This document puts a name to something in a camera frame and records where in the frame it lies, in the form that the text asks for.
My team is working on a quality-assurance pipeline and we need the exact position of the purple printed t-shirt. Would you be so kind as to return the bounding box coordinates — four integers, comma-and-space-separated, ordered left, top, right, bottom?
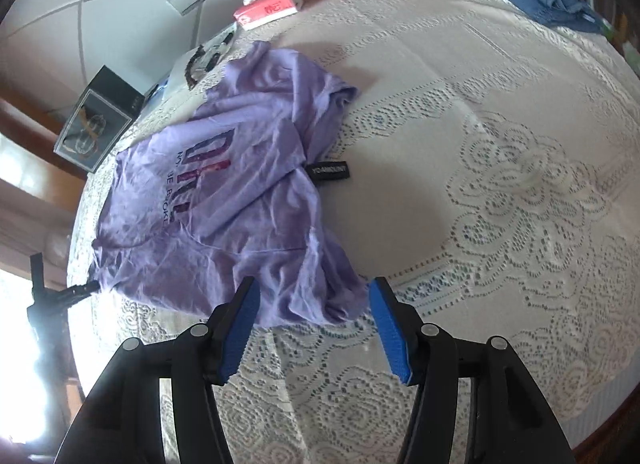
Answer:
90, 40, 371, 329

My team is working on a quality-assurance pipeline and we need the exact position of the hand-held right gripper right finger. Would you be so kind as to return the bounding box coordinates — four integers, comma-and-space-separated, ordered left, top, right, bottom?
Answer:
369, 277, 576, 464

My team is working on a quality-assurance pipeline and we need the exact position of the beige lace tablecloth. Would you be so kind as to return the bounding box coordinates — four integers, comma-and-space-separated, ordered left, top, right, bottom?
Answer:
67, 0, 640, 464

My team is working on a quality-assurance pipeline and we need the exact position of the black picture box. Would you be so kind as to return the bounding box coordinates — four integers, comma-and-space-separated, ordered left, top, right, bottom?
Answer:
53, 65, 146, 174

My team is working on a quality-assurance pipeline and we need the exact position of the red tissue pack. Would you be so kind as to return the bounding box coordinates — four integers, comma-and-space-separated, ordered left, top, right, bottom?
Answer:
234, 0, 305, 30

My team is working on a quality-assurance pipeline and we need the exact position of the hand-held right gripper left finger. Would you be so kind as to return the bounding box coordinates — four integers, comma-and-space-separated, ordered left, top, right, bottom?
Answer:
55, 277, 261, 464

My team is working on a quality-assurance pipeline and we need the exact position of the wooden door frame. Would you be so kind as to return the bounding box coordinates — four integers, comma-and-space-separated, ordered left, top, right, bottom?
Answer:
0, 97, 88, 245

